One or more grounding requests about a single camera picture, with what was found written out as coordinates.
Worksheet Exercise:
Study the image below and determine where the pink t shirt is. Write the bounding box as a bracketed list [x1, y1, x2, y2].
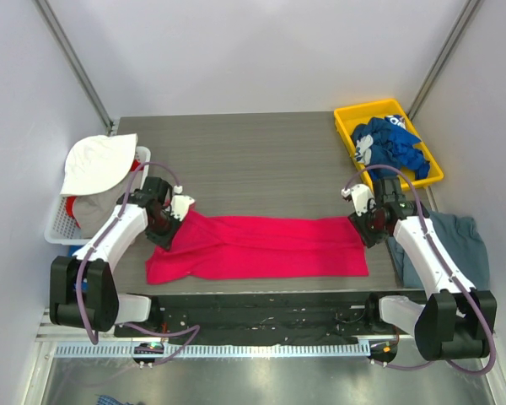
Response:
[145, 212, 369, 285]

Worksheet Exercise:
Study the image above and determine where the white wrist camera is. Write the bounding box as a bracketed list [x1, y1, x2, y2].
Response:
[170, 186, 196, 222]
[341, 184, 376, 217]

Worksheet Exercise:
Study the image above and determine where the grey-blue t shirt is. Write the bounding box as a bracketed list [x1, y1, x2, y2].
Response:
[387, 212, 490, 290]

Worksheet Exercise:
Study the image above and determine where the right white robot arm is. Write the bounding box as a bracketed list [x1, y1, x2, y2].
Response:
[341, 177, 497, 373]

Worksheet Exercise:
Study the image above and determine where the white slotted cable duct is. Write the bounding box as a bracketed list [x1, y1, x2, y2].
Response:
[54, 341, 370, 359]

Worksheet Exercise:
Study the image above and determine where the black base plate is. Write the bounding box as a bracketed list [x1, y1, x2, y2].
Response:
[113, 290, 417, 345]

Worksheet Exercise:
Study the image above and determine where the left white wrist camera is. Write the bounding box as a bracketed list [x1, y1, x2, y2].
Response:
[170, 186, 196, 222]

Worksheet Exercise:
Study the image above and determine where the white t shirt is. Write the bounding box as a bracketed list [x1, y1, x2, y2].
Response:
[60, 133, 137, 197]

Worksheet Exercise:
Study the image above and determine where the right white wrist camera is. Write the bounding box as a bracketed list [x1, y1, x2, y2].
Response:
[341, 184, 376, 217]

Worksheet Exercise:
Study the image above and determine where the grey t shirt in basket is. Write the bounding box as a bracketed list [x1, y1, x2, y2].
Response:
[73, 187, 124, 239]

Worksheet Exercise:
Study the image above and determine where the white plastic basket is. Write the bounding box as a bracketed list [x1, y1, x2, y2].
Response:
[44, 146, 151, 246]

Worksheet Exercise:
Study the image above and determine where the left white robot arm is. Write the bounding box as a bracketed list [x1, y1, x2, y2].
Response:
[49, 176, 195, 337]

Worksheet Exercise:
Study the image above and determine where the yellow plastic tray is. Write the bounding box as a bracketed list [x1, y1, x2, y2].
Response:
[334, 99, 444, 188]

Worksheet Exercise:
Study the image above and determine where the blue t shirt in tray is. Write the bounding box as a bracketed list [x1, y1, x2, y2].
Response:
[351, 115, 431, 180]

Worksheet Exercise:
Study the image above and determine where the blue cloth at left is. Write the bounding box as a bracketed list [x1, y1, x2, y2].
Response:
[67, 246, 83, 257]

